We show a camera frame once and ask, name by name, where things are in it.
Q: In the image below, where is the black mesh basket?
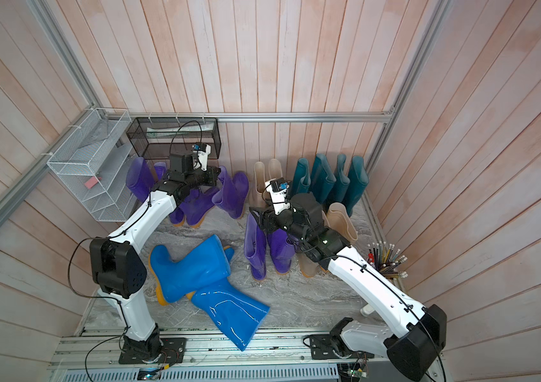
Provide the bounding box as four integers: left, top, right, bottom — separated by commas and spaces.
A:
126, 118, 222, 160

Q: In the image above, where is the white wire shelf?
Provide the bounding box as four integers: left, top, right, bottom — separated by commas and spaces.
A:
47, 108, 136, 222

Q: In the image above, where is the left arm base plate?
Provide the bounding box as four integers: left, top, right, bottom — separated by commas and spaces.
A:
119, 337, 187, 365

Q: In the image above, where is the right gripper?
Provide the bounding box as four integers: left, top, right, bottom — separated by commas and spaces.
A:
251, 199, 311, 248

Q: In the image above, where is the paper in black basket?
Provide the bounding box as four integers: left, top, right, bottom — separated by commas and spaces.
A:
146, 123, 215, 139

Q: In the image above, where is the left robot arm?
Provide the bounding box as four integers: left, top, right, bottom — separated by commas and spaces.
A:
72, 166, 220, 364

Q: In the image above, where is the beige boot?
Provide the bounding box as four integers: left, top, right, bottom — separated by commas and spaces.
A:
267, 159, 283, 180
250, 162, 267, 208
296, 252, 319, 278
326, 202, 358, 244

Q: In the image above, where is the bundle of pencils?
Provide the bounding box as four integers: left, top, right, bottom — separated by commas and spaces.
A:
368, 241, 408, 279

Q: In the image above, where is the aluminium frame rail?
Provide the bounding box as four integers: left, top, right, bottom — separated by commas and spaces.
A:
127, 111, 393, 124

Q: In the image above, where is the pink eraser block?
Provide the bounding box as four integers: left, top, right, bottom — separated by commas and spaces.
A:
84, 176, 102, 189

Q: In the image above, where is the blue boot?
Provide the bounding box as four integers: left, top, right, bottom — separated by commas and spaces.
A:
149, 235, 235, 306

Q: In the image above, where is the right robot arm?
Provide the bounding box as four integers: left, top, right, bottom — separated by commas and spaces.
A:
250, 194, 447, 381

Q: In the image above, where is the teal boot standing back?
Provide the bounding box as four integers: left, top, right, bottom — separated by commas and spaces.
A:
342, 155, 369, 216

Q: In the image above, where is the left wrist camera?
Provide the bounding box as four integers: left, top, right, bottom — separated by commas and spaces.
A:
192, 143, 212, 171

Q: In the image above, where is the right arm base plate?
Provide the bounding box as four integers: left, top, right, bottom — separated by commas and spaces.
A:
302, 334, 351, 360

